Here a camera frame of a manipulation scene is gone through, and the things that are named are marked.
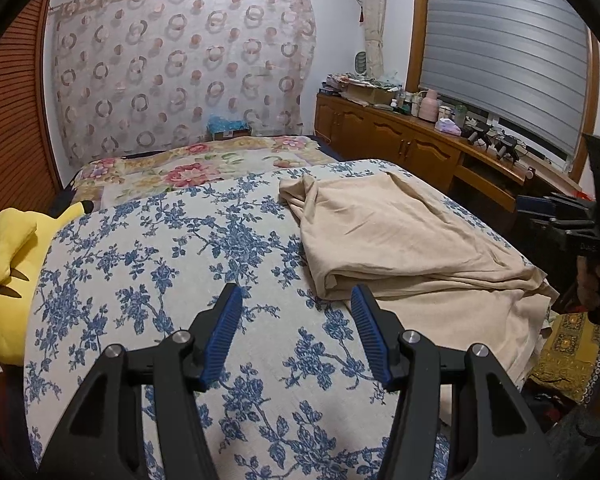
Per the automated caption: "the wooden slatted wardrobe door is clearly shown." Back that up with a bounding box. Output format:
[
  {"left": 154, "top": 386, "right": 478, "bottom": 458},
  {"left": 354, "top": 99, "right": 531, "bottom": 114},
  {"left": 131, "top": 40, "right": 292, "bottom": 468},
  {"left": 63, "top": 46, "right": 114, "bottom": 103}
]
[{"left": 0, "top": 0, "right": 62, "bottom": 281}]

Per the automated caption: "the gold patterned cloth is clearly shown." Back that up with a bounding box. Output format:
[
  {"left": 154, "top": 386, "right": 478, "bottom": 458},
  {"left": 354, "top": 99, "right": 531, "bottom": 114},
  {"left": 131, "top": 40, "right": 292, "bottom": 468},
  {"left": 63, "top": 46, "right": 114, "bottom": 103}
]
[{"left": 525, "top": 312, "right": 600, "bottom": 406}]

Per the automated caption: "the blue plastic bag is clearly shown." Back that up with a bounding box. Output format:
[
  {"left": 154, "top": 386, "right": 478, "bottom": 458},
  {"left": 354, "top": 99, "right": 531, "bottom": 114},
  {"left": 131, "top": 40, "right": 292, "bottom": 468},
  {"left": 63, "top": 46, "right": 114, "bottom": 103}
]
[{"left": 207, "top": 115, "right": 253, "bottom": 141}]

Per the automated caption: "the grey window blind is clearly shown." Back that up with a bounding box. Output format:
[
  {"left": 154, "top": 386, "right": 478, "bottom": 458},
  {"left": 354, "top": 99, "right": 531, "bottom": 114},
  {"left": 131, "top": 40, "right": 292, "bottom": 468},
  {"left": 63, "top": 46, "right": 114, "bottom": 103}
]
[{"left": 419, "top": 0, "right": 600, "bottom": 161}]

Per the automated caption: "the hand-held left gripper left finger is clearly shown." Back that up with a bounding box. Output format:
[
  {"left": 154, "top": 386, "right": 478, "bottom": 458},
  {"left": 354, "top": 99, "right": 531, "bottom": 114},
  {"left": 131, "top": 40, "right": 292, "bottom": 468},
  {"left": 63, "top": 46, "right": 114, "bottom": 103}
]
[{"left": 35, "top": 282, "right": 244, "bottom": 480}]

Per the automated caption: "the black device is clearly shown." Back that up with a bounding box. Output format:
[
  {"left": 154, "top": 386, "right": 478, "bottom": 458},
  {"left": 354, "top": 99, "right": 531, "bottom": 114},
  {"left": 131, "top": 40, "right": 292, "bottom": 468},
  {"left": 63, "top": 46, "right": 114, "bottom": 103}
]
[
  {"left": 461, "top": 125, "right": 492, "bottom": 149},
  {"left": 494, "top": 139, "right": 522, "bottom": 162}
]

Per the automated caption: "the pink tumbler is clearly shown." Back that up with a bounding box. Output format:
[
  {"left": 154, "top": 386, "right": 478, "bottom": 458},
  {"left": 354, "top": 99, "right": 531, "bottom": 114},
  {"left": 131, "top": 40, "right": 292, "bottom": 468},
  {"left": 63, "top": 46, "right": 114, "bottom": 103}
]
[{"left": 419, "top": 89, "right": 440, "bottom": 122}]

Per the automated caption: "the blue floral blanket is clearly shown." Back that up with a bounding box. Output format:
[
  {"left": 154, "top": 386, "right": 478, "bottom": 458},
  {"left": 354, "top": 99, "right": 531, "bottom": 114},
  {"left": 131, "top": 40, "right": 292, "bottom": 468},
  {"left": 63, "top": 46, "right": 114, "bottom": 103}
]
[{"left": 24, "top": 159, "right": 531, "bottom": 480}]

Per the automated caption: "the wooden window frame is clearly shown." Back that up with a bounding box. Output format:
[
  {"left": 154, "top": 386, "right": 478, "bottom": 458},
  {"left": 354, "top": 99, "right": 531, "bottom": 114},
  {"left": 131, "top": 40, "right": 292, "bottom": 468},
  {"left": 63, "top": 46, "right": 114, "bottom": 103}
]
[{"left": 405, "top": 0, "right": 600, "bottom": 181}]

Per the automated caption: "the cream tied curtain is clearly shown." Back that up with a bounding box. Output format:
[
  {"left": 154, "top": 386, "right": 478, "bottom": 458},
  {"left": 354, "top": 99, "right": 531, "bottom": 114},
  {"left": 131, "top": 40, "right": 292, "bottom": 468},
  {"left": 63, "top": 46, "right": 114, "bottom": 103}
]
[{"left": 359, "top": 0, "right": 387, "bottom": 81}]

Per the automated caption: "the wooden cabinet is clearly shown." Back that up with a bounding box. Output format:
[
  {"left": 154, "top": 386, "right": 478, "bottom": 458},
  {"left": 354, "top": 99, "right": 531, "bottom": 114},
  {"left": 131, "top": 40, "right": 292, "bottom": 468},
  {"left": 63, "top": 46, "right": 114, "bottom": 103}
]
[{"left": 314, "top": 92, "right": 581, "bottom": 222}]

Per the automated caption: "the person's right hand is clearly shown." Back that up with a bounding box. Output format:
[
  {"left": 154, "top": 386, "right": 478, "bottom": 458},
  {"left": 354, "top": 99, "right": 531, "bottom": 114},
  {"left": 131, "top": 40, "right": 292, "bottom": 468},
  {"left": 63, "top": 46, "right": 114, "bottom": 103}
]
[{"left": 577, "top": 258, "right": 600, "bottom": 312}]

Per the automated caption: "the pink floral quilt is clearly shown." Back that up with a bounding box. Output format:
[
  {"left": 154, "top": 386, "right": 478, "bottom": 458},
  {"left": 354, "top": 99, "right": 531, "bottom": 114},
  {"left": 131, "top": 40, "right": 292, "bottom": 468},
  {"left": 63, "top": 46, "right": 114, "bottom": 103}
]
[{"left": 72, "top": 135, "right": 338, "bottom": 206}]

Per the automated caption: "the pile of folded cloths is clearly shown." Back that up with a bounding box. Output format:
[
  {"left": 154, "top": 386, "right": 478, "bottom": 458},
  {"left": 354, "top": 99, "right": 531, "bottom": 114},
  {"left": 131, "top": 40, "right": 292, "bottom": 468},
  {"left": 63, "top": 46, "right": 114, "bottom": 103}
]
[{"left": 325, "top": 72, "right": 362, "bottom": 94}]

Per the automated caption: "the cardboard box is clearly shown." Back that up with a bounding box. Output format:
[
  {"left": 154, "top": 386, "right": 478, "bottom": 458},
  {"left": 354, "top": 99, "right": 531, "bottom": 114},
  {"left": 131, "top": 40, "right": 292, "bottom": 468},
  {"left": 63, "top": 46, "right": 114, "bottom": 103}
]
[{"left": 340, "top": 82, "right": 396, "bottom": 107}]

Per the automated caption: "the yellow plush toy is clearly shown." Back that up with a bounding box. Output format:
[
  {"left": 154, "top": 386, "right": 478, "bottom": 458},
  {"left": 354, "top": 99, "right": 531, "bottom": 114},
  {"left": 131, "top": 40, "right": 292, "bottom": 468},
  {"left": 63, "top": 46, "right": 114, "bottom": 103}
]
[{"left": 0, "top": 200, "right": 94, "bottom": 368}]

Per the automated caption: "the beige printed t-shirt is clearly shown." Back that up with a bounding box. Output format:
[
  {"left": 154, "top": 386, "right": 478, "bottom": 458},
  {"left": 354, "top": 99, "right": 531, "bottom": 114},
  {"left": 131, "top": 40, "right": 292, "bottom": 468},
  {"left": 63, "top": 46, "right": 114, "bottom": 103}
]
[{"left": 279, "top": 170, "right": 556, "bottom": 426}]

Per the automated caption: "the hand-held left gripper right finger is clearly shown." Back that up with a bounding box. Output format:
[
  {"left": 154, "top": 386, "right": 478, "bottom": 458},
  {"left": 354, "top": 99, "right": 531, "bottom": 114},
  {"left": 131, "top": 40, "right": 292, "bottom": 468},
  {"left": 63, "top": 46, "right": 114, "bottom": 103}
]
[{"left": 350, "top": 283, "right": 563, "bottom": 480}]

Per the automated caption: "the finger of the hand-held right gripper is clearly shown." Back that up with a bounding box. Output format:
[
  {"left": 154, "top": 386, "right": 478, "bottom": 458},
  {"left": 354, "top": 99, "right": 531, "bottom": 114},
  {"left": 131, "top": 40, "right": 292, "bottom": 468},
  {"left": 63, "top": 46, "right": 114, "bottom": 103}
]
[
  {"left": 527, "top": 220, "right": 600, "bottom": 257},
  {"left": 517, "top": 194, "right": 596, "bottom": 223}
]

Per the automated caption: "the ring patterned sheer curtain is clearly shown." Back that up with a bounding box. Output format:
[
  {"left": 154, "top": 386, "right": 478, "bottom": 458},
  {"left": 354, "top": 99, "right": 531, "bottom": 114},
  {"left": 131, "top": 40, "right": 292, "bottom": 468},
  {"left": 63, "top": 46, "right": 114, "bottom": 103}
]
[{"left": 50, "top": 0, "right": 318, "bottom": 171}]

